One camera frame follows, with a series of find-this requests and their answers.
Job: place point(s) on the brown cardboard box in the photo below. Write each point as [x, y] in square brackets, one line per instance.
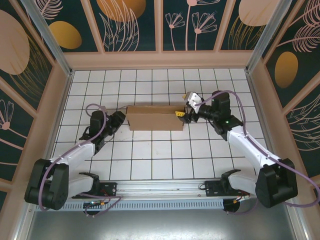
[155, 121]

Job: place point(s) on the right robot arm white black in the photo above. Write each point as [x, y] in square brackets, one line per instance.
[275, 182]

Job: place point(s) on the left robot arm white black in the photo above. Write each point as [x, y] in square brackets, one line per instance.
[50, 185]

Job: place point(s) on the grey metal sheet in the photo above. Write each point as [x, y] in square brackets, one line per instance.
[160, 225]

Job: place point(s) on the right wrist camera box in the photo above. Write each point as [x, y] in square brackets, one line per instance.
[193, 98]

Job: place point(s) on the aluminium table edge rail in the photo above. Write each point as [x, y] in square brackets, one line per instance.
[256, 100]
[67, 86]

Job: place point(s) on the wall panel with flowers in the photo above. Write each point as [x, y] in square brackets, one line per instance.
[190, 37]

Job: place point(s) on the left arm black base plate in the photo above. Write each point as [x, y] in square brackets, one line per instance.
[110, 188]

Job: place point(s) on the aluminium mounting rail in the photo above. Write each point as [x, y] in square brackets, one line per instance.
[160, 187]

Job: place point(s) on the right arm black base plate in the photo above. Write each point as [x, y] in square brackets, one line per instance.
[212, 190]

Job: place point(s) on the aluminium corner post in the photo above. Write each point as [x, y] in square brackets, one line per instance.
[267, 35]
[50, 37]

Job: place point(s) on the wall panel with single flower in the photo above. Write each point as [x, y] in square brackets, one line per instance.
[12, 140]

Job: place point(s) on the wall panel with fern leaves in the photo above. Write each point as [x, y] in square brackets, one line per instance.
[305, 130]

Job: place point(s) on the wall panel with pale circle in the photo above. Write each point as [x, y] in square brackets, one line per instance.
[247, 15]

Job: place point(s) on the wall panel oval and fern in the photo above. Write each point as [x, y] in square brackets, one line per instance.
[300, 50]

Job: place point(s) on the wall panel with orange oval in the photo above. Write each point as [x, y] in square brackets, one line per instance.
[65, 35]

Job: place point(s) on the wall panel with large circle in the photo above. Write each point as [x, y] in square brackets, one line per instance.
[15, 50]

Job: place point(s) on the aluminium frame bar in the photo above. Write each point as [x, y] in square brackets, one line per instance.
[300, 222]
[22, 222]

